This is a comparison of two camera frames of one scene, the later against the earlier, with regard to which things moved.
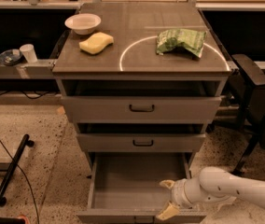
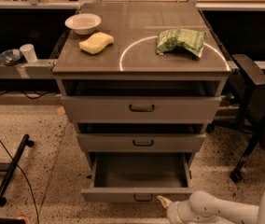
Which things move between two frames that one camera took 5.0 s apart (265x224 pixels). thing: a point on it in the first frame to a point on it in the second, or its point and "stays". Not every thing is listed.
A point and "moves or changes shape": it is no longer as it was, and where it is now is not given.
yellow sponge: (95, 42) stays
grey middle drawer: (141, 137) stays
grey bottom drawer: (125, 188) moves or changes shape
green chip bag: (192, 39) stays
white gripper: (177, 192) to (176, 211)
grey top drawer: (141, 101) stays
